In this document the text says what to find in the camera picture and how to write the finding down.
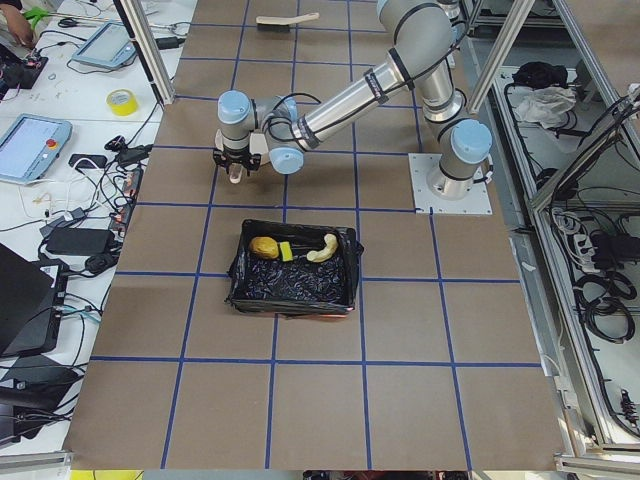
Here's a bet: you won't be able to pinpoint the pink bin with black bag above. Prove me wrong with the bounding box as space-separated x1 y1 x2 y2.
226 219 363 316

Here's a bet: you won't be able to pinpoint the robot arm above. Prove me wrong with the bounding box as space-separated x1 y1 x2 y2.
212 1 492 200

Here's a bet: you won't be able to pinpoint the white crumpled cloth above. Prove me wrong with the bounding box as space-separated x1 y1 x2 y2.
515 86 576 129

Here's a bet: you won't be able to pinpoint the aluminium frame rail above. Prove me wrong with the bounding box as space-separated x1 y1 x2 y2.
529 0 640 471

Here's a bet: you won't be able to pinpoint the aluminium frame post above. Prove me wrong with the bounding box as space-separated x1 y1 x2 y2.
113 0 175 105

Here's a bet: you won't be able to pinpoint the blue teach pendant far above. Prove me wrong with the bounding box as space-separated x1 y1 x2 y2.
71 22 137 71

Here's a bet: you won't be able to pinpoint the blue teach pendant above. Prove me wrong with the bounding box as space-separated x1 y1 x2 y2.
1 114 73 185
71 22 137 71

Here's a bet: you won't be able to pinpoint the yellow tape roll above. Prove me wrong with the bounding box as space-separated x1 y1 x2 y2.
106 89 139 116

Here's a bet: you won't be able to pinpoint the coiled black cables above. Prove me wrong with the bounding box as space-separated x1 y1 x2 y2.
572 272 639 349

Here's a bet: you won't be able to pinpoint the yellow green sponge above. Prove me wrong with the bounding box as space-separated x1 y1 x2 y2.
278 241 294 262

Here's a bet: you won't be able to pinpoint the beige hand brush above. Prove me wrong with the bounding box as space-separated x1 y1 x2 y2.
256 12 320 32

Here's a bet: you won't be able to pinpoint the black power brick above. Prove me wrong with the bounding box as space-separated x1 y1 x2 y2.
46 228 115 256

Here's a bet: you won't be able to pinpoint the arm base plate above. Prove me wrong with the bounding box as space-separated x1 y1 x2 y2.
408 153 493 216

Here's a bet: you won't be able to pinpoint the power strip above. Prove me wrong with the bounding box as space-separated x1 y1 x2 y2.
109 167 144 241

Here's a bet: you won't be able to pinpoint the blue teach pendant near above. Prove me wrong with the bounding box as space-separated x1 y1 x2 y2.
1 114 73 185

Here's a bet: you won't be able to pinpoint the black laptop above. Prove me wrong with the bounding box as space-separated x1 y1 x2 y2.
1 246 69 358

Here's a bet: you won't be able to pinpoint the black cloth bundle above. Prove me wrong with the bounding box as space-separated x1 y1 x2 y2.
512 61 568 90

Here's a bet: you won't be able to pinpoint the brown potato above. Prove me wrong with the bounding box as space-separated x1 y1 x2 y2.
249 236 280 260

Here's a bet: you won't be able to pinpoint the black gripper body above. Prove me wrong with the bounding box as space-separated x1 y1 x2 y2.
212 146 261 175

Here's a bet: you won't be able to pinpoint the beige dustpan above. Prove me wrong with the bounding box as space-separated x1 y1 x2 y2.
214 128 274 184

